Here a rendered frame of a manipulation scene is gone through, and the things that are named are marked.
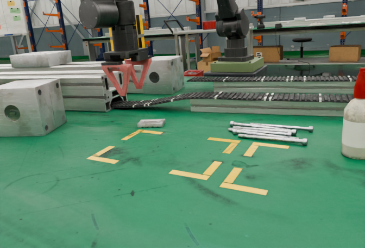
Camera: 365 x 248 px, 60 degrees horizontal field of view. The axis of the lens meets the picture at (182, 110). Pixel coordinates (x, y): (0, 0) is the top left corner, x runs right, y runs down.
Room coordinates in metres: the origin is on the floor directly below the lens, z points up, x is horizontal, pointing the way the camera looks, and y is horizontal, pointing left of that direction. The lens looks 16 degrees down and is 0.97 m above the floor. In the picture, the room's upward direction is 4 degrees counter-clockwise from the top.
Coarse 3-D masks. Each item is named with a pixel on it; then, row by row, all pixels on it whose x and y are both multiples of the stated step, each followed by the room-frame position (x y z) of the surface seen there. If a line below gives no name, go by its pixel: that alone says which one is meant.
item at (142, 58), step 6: (138, 54) 0.73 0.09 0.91; (144, 54) 0.75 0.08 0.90; (126, 60) 0.79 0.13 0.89; (132, 60) 0.73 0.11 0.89; (138, 60) 0.73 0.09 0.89; (144, 60) 0.78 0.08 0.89; (150, 60) 0.78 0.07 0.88; (132, 66) 0.80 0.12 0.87; (144, 66) 0.78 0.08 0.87; (132, 72) 0.79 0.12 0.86; (144, 72) 0.77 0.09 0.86; (132, 78) 0.79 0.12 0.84; (144, 78) 0.78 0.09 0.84; (138, 84) 0.78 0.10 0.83
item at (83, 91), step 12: (0, 72) 0.95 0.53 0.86; (12, 72) 0.92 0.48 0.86; (24, 72) 0.90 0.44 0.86; (36, 72) 0.88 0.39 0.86; (48, 72) 0.87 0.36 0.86; (60, 72) 0.85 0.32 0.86; (72, 72) 0.84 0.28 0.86; (84, 72) 0.82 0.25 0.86; (96, 72) 0.81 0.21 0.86; (120, 72) 0.79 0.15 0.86; (0, 84) 0.85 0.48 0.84; (60, 84) 0.77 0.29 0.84; (72, 84) 0.76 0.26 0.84; (84, 84) 0.75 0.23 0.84; (96, 84) 0.74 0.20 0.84; (108, 84) 0.74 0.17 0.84; (120, 84) 0.79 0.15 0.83; (72, 96) 0.76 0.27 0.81; (84, 96) 0.75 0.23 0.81; (96, 96) 0.74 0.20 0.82; (108, 96) 0.74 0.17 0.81; (120, 96) 0.78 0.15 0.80; (72, 108) 0.75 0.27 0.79; (84, 108) 0.74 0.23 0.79; (96, 108) 0.73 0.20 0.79; (108, 108) 0.73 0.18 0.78
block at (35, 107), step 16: (16, 80) 0.68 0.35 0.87; (32, 80) 0.66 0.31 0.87; (48, 80) 0.64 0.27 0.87; (0, 96) 0.59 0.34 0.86; (16, 96) 0.58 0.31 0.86; (32, 96) 0.58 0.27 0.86; (48, 96) 0.61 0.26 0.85; (0, 112) 0.59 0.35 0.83; (16, 112) 0.58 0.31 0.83; (32, 112) 0.58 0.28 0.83; (48, 112) 0.60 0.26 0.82; (64, 112) 0.66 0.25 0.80; (0, 128) 0.59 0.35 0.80; (16, 128) 0.58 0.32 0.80; (32, 128) 0.58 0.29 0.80; (48, 128) 0.59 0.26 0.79
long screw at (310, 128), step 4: (252, 124) 0.54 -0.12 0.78; (256, 124) 0.54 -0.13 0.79; (260, 124) 0.53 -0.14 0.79; (264, 124) 0.53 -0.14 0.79; (268, 124) 0.53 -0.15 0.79; (288, 128) 0.51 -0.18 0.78; (292, 128) 0.51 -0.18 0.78; (296, 128) 0.50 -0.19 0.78; (300, 128) 0.50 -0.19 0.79; (304, 128) 0.50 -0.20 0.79; (308, 128) 0.49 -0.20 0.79; (312, 128) 0.49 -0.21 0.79
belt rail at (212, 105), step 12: (192, 108) 0.67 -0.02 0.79; (204, 108) 0.66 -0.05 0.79; (216, 108) 0.65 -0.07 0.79; (228, 108) 0.64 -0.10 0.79; (240, 108) 0.63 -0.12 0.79; (252, 108) 0.62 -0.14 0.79; (264, 108) 0.61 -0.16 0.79; (276, 108) 0.61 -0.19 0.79; (288, 108) 0.60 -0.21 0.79; (300, 108) 0.59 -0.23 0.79; (312, 108) 0.58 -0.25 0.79; (324, 108) 0.58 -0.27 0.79; (336, 108) 0.57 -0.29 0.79
